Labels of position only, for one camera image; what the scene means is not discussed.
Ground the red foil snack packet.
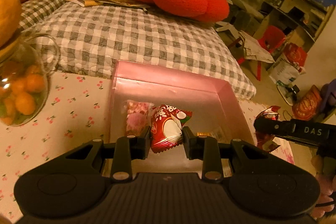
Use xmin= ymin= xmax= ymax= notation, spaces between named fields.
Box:
xmin=253 ymin=106 xmax=280 ymax=152

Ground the red white snack packet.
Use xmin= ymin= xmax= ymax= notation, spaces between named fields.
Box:
xmin=150 ymin=105 xmax=193 ymax=153

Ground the pink flower snack packet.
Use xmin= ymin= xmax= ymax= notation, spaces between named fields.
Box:
xmin=125 ymin=100 xmax=154 ymax=136

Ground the pink silver cardboard box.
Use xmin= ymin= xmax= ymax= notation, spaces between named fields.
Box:
xmin=100 ymin=60 xmax=256 ymax=179

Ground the white green paper bag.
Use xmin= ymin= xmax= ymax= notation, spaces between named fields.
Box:
xmin=267 ymin=53 xmax=303 ymax=87

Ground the cherry print tablecloth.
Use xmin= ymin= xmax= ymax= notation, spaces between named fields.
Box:
xmin=0 ymin=70 xmax=296 ymax=224

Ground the red gift bag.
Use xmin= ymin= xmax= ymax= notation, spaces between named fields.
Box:
xmin=283 ymin=43 xmax=307 ymax=69

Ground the white cloth on chair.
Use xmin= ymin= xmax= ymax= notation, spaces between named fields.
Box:
xmin=239 ymin=31 xmax=274 ymax=64

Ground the red plastic chair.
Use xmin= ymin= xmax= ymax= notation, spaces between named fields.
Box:
xmin=228 ymin=26 xmax=286 ymax=81

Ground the wooden desk shelf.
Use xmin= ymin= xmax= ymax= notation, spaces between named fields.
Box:
xmin=260 ymin=0 xmax=335 ymax=45

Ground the grey checkered quilt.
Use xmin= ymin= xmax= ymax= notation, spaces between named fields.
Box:
xmin=20 ymin=0 xmax=256 ymax=100

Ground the white office chair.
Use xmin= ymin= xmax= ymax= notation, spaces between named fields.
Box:
xmin=216 ymin=0 xmax=264 ymax=36

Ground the glass jar with oranges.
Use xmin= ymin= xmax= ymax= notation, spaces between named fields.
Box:
xmin=1 ymin=32 xmax=60 ymax=126

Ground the large orange fruit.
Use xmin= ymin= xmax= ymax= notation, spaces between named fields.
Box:
xmin=0 ymin=0 xmax=22 ymax=46

